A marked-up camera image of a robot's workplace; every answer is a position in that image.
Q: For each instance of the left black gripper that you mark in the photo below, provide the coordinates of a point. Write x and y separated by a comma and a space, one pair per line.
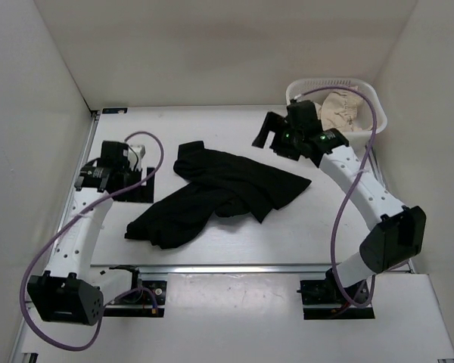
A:
143, 193

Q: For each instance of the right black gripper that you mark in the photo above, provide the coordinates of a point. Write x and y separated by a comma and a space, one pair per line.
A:
272, 123

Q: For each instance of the black trousers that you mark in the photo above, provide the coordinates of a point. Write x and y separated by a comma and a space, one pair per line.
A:
220, 184

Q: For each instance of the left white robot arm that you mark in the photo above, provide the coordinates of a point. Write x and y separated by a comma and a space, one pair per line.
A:
68, 290

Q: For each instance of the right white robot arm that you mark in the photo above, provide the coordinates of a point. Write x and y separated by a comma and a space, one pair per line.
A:
396, 231

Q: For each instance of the beige trousers in basket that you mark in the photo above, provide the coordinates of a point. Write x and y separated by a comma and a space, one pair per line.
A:
339, 111

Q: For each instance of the white plastic basket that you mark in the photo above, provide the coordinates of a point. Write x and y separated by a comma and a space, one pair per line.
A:
324, 86

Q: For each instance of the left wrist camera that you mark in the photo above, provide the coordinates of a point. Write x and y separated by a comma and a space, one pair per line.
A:
136, 152

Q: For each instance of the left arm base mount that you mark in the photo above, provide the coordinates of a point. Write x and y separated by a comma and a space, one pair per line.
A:
129, 293

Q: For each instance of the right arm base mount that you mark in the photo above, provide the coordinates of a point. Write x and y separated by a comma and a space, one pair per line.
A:
322, 300

